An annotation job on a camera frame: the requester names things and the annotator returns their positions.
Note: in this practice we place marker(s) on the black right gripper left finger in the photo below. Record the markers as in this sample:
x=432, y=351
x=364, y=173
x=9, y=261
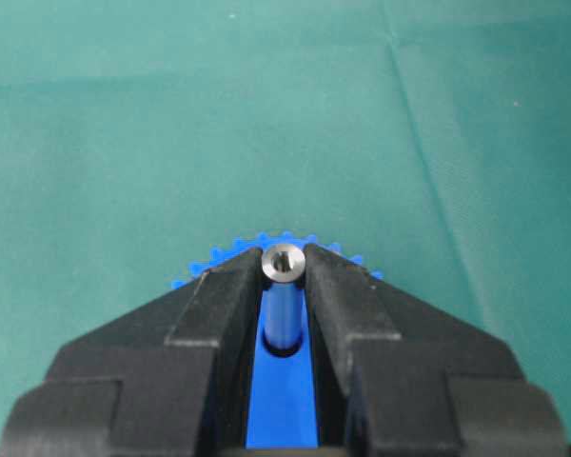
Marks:
x=99, y=397

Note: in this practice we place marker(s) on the blue plastic gear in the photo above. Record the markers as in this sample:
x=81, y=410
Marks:
x=281, y=381

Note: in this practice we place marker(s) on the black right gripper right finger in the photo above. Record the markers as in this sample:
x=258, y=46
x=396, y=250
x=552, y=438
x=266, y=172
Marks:
x=395, y=376

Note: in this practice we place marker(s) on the green cloth mat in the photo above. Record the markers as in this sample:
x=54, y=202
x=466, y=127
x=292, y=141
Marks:
x=430, y=138

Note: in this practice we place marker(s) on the small metal shaft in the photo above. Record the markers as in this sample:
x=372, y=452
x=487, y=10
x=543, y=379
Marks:
x=283, y=265

